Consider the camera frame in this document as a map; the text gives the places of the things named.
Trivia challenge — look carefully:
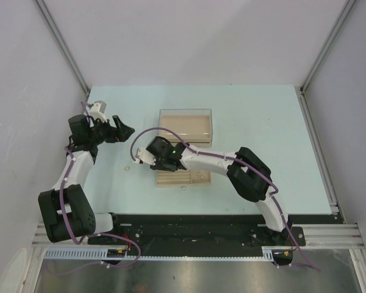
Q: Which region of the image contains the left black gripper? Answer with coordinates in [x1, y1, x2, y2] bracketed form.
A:
[88, 115, 134, 145]

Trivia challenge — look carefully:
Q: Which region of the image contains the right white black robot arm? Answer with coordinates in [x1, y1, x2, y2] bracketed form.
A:
[137, 136, 292, 245]

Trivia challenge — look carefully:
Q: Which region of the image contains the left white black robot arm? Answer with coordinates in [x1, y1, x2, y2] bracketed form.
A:
[38, 114, 135, 245]

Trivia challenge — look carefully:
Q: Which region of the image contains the beige jewelry box clear case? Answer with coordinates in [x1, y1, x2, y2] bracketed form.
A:
[159, 109, 213, 147]

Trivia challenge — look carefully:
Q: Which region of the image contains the beige velvet ring tray drawer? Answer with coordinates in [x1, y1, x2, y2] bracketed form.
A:
[156, 170, 212, 187]

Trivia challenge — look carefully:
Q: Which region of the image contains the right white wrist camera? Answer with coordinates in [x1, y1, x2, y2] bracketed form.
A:
[134, 148, 156, 165]

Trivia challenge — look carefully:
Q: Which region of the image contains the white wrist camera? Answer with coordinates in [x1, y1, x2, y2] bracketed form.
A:
[134, 148, 156, 165]
[89, 101, 107, 123]

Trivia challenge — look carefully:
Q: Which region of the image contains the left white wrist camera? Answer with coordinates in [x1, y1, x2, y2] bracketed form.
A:
[89, 101, 107, 123]

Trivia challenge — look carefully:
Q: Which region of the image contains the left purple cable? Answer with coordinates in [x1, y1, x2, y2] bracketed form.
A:
[60, 101, 94, 245]

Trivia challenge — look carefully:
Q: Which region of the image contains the grey slotted cable duct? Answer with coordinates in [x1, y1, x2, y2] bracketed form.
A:
[44, 248, 293, 262]

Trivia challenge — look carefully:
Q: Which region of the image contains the left aluminium frame post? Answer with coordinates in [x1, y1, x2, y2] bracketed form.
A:
[32, 0, 90, 98]

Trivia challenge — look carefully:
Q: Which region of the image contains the aluminium frame post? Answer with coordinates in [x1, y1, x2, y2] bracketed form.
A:
[32, 0, 90, 98]
[298, 0, 357, 92]

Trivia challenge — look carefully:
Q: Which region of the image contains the right aluminium frame post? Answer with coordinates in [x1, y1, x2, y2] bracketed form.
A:
[298, 0, 357, 92]

